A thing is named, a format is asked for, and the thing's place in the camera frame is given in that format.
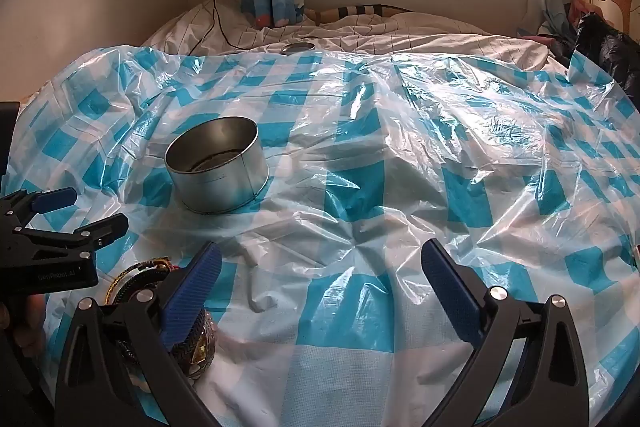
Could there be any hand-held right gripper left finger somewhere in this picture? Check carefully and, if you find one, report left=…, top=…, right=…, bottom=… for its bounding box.
left=54, top=241, right=224, bottom=427

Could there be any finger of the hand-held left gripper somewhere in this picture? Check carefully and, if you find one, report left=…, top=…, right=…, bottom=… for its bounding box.
left=11, top=213, right=130, bottom=262
left=0, top=187, right=78, bottom=229

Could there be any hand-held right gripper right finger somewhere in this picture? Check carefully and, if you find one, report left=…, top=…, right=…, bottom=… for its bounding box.
left=421, top=238, right=591, bottom=427

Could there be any metallic beaded bracelet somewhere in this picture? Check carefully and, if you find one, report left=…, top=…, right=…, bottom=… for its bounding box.
left=172, top=307, right=219, bottom=380

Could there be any gold and black bracelet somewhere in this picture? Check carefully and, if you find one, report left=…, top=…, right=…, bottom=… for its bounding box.
left=105, top=258, right=181, bottom=304

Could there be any round metal tin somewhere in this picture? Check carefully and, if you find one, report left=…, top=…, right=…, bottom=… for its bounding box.
left=165, top=117, right=271, bottom=214

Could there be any person's left hand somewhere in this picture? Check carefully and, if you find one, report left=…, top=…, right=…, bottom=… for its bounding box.
left=0, top=294, right=49, bottom=360

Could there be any blue white checked plastic sheet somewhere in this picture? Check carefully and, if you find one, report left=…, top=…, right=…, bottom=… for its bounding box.
left=0, top=44, right=640, bottom=427

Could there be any white grid quilt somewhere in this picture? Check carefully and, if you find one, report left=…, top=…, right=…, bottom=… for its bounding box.
left=142, top=0, right=566, bottom=70

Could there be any black plastic bag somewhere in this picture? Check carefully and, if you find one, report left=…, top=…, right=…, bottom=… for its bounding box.
left=567, top=14, right=640, bottom=92

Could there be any striped pillow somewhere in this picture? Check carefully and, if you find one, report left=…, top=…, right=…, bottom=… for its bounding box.
left=305, top=4, right=416, bottom=26

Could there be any black charging cable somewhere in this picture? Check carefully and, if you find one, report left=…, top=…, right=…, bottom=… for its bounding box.
left=210, top=0, right=266, bottom=52

